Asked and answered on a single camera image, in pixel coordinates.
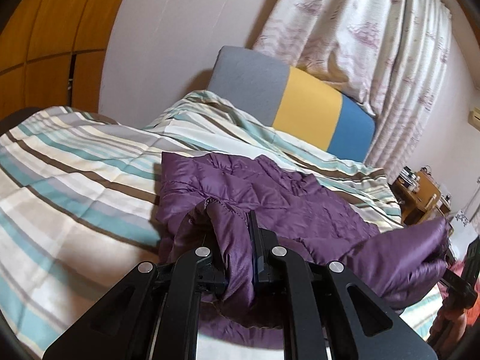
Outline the purple puffer jacket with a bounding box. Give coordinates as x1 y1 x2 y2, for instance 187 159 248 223
154 153 448 350

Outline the grey yellow blue headboard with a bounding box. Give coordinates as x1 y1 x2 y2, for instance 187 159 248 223
208 46 375 162

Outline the wooden bedside desk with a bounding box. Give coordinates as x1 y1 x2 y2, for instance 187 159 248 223
391 166 451 226

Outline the pink red clothing pile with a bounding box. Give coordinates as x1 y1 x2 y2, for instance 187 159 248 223
427 258 479 359

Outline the wall air conditioner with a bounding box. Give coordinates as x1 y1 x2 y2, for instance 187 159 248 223
468 107 480 132

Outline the brown wooden wardrobe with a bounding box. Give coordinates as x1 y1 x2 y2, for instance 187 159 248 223
1 0 122 117

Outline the white patterned curtain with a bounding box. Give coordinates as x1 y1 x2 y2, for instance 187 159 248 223
254 0 452 180

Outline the striped bed duvet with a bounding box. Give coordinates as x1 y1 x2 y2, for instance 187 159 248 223
1 91 400 359

